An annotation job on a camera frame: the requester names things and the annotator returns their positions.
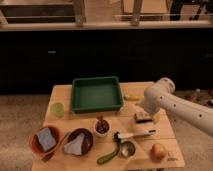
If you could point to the green handled peeler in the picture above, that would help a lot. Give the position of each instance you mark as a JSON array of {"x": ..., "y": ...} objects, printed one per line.
[{"x": 106, "y": 158}]

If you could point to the blue sponge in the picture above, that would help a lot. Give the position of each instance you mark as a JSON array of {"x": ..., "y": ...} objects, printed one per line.
[{"x": 46, "y": 139}]

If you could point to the orange fruit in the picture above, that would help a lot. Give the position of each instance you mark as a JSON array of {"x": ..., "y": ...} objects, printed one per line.
[{"x": 158, "y": 151}]

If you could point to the grey crumpled cloth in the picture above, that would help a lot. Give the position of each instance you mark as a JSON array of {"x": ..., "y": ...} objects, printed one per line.
[{"x": 74, "y": 147}]

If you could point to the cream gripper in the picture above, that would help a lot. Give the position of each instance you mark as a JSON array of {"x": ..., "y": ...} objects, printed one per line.
[{"x": 155, "y": 117}]

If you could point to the dark brown bowl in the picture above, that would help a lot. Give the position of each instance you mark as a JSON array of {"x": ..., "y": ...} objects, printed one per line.
[{"x": 87, "y": 142}]

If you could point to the orange bowl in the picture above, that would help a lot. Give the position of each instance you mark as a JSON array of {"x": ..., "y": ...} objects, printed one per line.
[{"x": 35, "y": 145}]

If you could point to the small metal cup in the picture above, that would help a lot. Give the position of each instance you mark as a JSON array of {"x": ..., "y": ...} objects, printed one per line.
[{"x": 127, "y": 149}]

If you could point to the green plastic tray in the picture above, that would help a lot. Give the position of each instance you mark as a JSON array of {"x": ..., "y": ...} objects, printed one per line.
[{"x": 96, "y": 94}]

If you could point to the yellow banana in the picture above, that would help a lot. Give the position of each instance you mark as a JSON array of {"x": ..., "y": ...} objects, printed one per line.
[{"x": 129, "y": 97}]

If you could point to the white handled scoop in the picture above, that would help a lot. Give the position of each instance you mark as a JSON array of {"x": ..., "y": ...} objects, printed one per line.
[{"x": 136, "y": 134}]

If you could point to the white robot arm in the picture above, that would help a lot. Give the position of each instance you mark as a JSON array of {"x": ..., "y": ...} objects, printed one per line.
[{"x": 160, "y": 95}]

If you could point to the white cup with contents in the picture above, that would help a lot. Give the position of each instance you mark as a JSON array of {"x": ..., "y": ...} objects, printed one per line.
[{"x": 101, "y": 127}]

